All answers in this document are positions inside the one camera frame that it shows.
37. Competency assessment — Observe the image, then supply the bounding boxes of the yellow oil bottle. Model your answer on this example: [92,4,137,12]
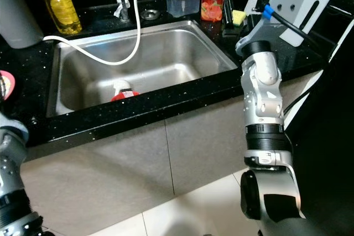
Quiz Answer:
[33,0,84,36]

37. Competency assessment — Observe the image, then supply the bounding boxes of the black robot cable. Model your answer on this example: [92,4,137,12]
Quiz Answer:
[274,12,338,54]

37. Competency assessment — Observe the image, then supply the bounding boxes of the grey cabinet door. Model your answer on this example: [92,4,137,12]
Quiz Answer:
[166,90,252,195]
[22,120,175,236]

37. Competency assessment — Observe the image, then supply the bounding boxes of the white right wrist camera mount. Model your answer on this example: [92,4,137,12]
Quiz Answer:
[241,0,314,49]

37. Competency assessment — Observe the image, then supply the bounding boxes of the pink round disc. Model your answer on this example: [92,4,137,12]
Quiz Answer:
[0,70,16,101]

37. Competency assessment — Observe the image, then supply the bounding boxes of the stainless steel sink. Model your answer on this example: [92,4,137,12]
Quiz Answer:
[47,19,238,118]

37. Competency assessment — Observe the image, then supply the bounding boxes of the metal counter hole ring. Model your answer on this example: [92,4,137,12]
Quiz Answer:
[140,8,161,21]

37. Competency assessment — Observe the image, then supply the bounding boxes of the grey kitchen appliance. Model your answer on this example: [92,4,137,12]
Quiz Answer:
[0,0,46,50]

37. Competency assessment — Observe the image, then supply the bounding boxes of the white hose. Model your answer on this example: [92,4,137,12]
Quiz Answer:
[43,0,149,66]

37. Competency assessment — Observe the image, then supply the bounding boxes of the blue cable clip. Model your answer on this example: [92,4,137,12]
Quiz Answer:
[263,4,276,20]

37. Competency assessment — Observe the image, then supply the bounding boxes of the yellow sponge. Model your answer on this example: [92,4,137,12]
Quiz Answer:
[231,9,247,27]

